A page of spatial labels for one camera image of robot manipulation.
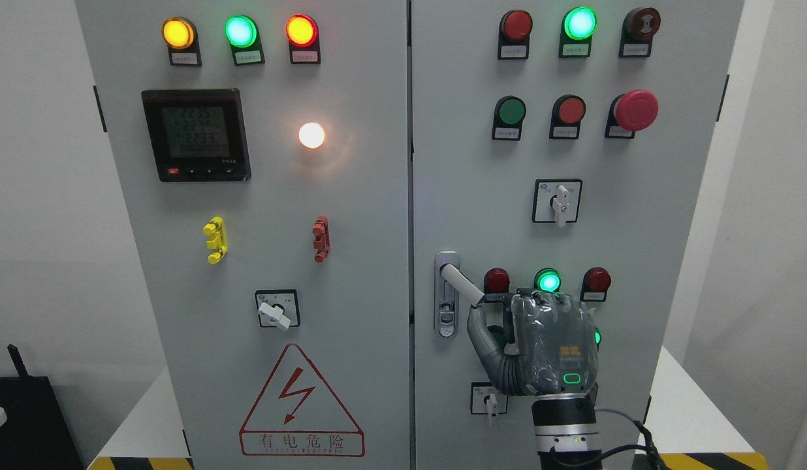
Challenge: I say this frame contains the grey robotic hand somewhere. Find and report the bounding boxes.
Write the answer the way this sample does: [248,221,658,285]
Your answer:
[466,289,599,396]

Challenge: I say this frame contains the silver door lock handle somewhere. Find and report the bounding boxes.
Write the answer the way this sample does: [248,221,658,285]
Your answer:
[434,251,485,338]

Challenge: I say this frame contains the grey right cabinet door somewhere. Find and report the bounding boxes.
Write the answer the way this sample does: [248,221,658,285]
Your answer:
[411,1,744,469]

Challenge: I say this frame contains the grey cabinet door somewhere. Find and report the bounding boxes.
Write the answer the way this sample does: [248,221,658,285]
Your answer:
[411,1,744,469]
[76,1,411,469]

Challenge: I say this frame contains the grey left cabinet door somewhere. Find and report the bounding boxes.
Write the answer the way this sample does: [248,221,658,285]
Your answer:
[76,1,411,469]

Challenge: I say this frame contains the green lit indicator middle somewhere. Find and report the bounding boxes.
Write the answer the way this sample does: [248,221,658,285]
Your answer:
[533,268,562,292]

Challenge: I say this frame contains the green lit indicator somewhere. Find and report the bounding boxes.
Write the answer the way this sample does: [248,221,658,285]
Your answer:
[558,6,597,59]
[533,268,562,292]

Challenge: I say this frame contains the dark red indicator middle right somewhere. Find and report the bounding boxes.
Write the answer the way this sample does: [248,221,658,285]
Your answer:
[580,266,612,302]

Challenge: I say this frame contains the dark red indicator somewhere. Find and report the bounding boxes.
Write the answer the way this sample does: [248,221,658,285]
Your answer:
[483,268,512,304]
[580,266,612,302]
[497,9,533,61]

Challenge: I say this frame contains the dark red indicator middle left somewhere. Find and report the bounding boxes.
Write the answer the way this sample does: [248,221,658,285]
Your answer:
[483,268,512,304]

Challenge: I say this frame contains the red push button upper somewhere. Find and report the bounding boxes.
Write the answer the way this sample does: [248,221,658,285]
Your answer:
[549,93,586,140]

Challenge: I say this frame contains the green push button upper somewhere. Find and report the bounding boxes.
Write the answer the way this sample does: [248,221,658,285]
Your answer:
[491,95,527,142]

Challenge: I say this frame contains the red emergency stop mushroom button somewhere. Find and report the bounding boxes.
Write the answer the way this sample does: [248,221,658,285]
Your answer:
[604,89,659,140]

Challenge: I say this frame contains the red terminal connector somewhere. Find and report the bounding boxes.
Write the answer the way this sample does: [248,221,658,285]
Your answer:
[312,216,331,264]

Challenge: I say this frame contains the red electric hazard warning sticker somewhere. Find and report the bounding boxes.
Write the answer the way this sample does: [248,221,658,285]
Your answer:
[238,344,365,458]

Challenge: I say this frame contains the white lit indicator lamp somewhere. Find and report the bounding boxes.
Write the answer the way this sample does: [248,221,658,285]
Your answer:
[297,122,326,149]

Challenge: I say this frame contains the dark red indicator top right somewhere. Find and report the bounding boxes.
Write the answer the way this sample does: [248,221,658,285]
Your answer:
[497,9,533,61]

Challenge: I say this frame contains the green lit indicator top right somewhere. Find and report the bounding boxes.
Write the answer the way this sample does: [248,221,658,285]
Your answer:
[558,6,597,59]

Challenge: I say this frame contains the dark red buzzer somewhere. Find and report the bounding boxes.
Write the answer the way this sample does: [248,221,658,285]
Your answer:
[618,8,662,57]

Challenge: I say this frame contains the yellow terminal connector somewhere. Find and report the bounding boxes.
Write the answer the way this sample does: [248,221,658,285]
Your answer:
[202,216,229,265]

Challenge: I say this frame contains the red lit indicator light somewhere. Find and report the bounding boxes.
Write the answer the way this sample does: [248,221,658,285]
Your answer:
[286,13,322,65]

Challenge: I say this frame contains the black digital power meter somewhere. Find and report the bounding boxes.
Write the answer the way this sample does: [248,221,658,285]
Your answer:
[141,88,252,183]

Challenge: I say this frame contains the green indicator light top left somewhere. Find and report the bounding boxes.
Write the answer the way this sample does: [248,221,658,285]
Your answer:
[224,15,265,66]

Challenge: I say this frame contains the yellow indicator light top left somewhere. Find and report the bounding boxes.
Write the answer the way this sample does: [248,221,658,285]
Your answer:
[162,17,202,67]

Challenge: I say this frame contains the black box left corner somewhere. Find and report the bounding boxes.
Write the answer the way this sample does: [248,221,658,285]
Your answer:
[0,345,84,469]

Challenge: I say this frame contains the white selector switch lower right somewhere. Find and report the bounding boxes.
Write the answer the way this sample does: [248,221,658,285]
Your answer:
[469,381,509,426]

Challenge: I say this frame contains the white selector switch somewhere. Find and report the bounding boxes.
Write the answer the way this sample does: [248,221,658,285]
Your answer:
[469,381,509,426]
[531,179,583,227]

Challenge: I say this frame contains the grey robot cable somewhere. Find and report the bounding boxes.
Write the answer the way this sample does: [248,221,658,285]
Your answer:
[593,409,669,470]

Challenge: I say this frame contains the white selector switch upper right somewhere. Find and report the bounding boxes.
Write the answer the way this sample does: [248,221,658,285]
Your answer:
[531,179,583,227]

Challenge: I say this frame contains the white selector switch left door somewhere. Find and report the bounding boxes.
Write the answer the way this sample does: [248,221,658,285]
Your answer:
[255,289,301,331]

